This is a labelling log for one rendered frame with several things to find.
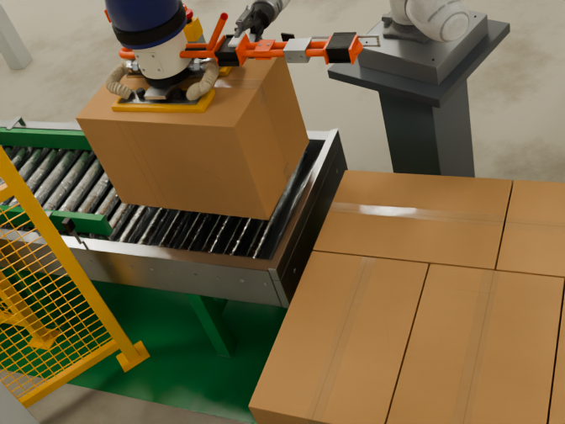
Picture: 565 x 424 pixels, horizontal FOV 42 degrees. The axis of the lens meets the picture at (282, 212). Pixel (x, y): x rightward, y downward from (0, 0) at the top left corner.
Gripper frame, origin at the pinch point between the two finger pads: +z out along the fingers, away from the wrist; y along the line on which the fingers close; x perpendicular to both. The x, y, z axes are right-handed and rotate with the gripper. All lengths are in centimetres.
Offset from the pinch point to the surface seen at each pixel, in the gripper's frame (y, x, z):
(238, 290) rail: 74, 9, 35
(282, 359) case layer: 66, -20, 63
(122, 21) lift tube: -17.3, 28.5, 10.7
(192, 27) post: 21, 47, -46
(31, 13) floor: 119, 318, -229
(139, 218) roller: 66, 58, 14
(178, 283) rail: 74, 33, 35
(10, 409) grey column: 64, 58, 98
